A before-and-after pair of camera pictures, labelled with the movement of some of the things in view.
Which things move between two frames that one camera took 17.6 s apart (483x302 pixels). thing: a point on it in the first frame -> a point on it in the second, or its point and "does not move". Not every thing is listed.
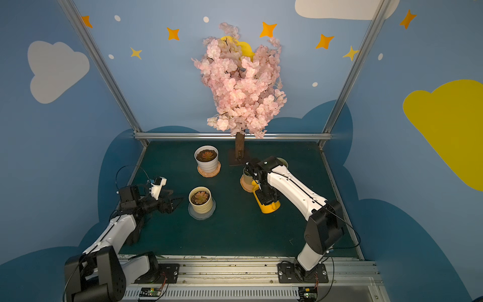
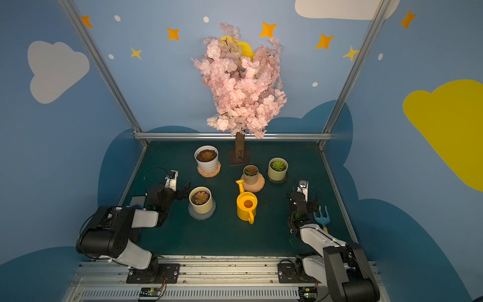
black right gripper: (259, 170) -> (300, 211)
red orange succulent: (207, 155) does not move
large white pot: (207, 158) does not move
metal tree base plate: (234, 162) does not move
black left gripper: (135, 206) -> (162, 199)
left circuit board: (149, 292) does not move
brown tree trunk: (239, 146) does not move
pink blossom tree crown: (246, 89) does not move
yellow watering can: (266, 208) -> (246, 204)
